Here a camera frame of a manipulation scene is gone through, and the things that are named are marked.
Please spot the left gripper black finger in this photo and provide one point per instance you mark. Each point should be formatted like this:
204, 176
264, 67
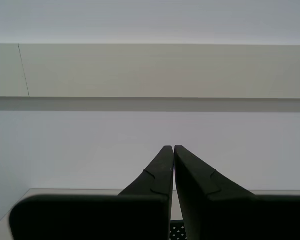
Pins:
90, 217
240, 217

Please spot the black perforated plastic basket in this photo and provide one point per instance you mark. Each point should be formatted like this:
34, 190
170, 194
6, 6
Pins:
176, 221

